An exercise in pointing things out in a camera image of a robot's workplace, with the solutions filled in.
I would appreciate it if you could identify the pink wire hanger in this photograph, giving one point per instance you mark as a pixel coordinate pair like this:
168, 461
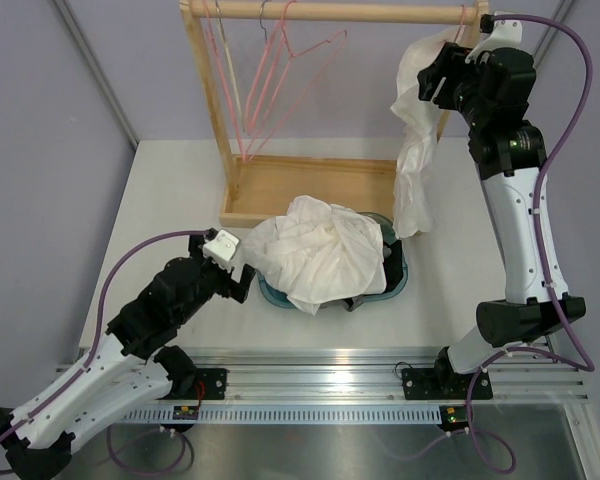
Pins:
220, 60

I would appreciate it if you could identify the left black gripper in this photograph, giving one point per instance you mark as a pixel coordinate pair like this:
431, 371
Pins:
230, 287

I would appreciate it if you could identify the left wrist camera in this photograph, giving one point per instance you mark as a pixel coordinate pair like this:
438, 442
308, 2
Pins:
221, 247

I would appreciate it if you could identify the cream white garment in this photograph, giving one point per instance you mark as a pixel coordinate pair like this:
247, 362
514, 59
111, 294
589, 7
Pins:
411, 212

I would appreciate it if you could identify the black dress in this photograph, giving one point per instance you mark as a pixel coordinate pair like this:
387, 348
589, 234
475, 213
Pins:
392, 265

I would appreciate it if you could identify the slotted cable duct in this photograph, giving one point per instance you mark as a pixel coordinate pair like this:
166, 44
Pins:
397, 414

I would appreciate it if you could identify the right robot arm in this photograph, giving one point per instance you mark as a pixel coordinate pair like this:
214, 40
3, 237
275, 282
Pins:
491, 90

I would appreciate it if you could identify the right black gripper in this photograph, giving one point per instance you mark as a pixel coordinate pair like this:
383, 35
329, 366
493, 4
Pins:
452, 56

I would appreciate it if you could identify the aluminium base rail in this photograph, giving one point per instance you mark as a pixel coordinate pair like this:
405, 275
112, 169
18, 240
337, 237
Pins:
367, 376

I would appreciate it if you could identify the white wooden hanger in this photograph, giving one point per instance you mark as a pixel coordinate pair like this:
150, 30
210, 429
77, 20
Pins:
229, 61

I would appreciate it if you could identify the white pleated blouse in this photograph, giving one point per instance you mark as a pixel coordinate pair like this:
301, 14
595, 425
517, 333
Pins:
317, 253

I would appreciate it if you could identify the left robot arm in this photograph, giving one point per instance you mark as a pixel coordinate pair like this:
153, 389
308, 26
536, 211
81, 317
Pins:
130, 363

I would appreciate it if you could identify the teal plastic tray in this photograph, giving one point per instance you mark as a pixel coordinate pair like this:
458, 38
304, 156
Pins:
395, 269

